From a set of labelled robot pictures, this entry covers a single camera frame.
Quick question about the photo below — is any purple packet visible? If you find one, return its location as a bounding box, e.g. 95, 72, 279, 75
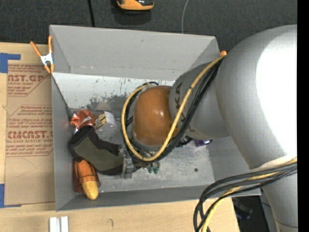
194, 139, 213, 147

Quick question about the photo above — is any grey metal bin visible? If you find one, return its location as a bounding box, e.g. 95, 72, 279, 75
49, 25, 263, 212

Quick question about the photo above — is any white plastic container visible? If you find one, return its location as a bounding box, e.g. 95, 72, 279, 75
95, 111, 118, 140

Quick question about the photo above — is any shiny red-brown foil packet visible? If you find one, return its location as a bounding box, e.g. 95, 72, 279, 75
70, 109, 98, 133

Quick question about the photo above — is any yellow toy corn cob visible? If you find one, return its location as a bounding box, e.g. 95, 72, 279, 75
81, 181, 99, 201

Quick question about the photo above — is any brown cardboard board, red print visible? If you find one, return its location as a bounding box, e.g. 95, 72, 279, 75
0, 42, 56, 209

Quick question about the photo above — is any dark green and black pouch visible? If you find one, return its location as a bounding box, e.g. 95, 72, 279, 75
68, 125, 126, 176

